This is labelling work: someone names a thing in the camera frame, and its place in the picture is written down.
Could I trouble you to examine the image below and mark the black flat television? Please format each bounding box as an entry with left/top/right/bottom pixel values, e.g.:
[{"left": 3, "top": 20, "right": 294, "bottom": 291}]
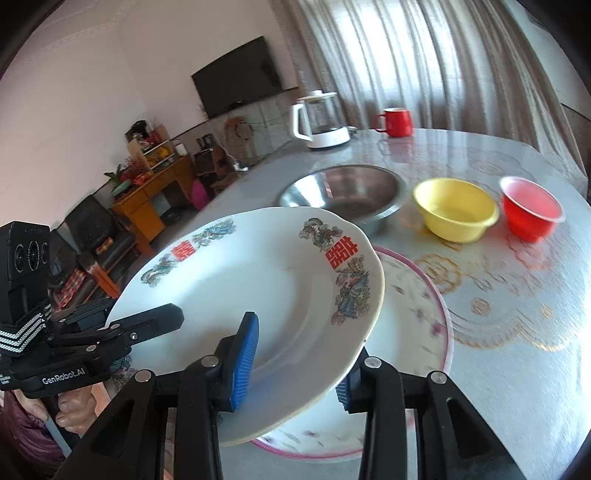
[{"left": 191, "top": 36, "right": 283, "bottom": 120}]

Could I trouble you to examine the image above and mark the pink bag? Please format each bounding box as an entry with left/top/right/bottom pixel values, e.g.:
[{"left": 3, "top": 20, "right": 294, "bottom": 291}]
[{"left": 191, "top": 180, "right": 211, "bottom": 210}]

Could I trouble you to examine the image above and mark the black speaker box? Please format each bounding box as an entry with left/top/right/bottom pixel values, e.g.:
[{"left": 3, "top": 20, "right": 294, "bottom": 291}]
[{"left": 194, "top": 148, "right": 218, "bottom": 176}]

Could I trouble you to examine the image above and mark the black leather armchair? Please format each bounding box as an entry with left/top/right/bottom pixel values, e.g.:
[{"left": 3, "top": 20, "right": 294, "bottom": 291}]
[
  {"left": 46, "top": 228, "right": 100, "bottom": 315},
  {"left": 65, "top": 194, "right": 139, "bottom": 273}
]

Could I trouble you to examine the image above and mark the red plastic bowl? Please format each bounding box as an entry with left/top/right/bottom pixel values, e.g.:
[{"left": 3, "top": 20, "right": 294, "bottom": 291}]
[{"left": 499, "top": 176, "right": 565, "bottom": 244}]

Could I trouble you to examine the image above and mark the cluttered wooden shelf unit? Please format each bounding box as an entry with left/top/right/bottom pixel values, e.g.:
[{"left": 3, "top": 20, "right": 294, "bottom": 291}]
[{"left": 124, "top": 121, "right": 178, "bottom": 174}]

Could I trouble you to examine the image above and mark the person's left hand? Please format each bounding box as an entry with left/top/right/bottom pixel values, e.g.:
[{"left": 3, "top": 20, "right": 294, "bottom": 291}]
[{"left": 54, "top": 383, "right": 112, "bottom": 437}]

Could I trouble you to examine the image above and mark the white plate with red print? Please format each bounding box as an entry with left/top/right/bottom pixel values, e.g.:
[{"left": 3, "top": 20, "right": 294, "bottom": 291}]
[{"left": 105, "top": 206, "right": 385, "bottom": 448}]

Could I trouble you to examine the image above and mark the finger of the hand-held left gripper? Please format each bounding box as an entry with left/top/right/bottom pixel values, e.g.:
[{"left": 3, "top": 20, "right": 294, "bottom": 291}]
[
  {"left": 46, "top": 303, "right": 184, "bottom": 356},
  {"left": 48, "top": 298, "right": 118, "bottom": 330}
]

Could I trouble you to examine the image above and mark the white electric glass kettle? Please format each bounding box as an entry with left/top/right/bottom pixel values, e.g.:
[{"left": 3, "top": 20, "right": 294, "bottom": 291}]
[{"left": 290, "top": 90, "right": 352, "bottom": 150}]

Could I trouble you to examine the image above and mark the stainless steel bowl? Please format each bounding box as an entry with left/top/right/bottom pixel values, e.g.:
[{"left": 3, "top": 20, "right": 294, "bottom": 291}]
[{"left": 277, "top": 164, "right": 408, "bottom": 235}]

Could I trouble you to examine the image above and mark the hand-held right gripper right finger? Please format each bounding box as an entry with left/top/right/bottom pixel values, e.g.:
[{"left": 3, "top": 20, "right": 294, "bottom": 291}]
[{"left": 335, "top": 346, "right": 525, "bottom": 480}]

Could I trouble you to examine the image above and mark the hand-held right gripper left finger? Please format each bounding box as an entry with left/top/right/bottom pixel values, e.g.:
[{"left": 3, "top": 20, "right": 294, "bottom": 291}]
[{"left": 55, "top": 311, "right": 260, "bottom": 480}]

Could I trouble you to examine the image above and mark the pink-rimmed white plate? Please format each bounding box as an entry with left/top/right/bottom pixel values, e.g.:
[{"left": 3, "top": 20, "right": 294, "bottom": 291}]
[{"left": 252, "top": 246, "right": 455, "bottom": 459}]

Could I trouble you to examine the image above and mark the yellow plastic bowl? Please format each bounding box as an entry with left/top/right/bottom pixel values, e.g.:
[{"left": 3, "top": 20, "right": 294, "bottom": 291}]
[{"left": 412, "top": 178, "right": 501, "bottom": 244}]

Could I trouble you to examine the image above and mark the grey window curtain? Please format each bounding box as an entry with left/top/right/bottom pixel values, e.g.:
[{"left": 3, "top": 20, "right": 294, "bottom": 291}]
[{"left": 272, "top": 0, "right": 587, "bottom": 185}]

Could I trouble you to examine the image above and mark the red mug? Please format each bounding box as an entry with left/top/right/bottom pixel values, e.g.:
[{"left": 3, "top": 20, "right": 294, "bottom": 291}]
[{"left": 373, "top": 107, "right": 413, "bottom": 138}]

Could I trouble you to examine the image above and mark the grey floral tablecloth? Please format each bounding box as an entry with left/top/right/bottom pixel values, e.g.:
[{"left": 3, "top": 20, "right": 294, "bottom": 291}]
[{"left": 198, "top": 127, "right": 591, "bottom": 480}]

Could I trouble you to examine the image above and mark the green potted plant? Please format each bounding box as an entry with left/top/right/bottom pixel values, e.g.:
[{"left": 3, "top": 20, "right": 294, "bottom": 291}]
[{"left": 104, "top": 164, "right": 134, "bottom": 195}]

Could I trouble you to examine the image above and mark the brown wooden chair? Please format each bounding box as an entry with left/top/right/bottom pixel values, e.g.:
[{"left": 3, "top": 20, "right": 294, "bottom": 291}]
[{"left": 224, "top": 115, "right": 257, "bottom": 167}]

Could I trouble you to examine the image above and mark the orange wooden desk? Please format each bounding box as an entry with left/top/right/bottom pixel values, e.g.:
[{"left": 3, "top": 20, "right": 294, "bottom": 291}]
[{"left": 112, "top": 154, "right": 195, "bottom": 243}]

